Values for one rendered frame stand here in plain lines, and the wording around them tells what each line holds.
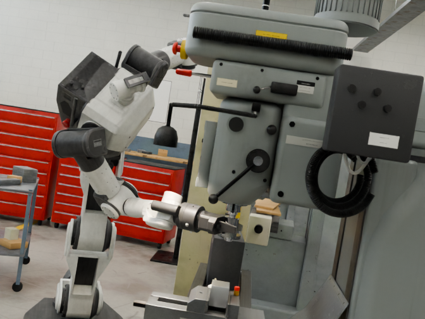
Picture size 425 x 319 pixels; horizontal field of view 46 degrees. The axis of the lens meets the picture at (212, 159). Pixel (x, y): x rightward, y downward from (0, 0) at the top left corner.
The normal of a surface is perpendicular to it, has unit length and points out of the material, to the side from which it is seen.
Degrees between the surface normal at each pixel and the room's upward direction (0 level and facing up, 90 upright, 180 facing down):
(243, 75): 90
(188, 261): 90
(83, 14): 90
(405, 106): 90
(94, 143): 80
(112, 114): 58
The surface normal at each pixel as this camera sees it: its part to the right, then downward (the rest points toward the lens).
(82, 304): 0.24, 0.33
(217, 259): 0.01, 0.05
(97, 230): 0.30, -0.07
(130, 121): 0.81, 0.07
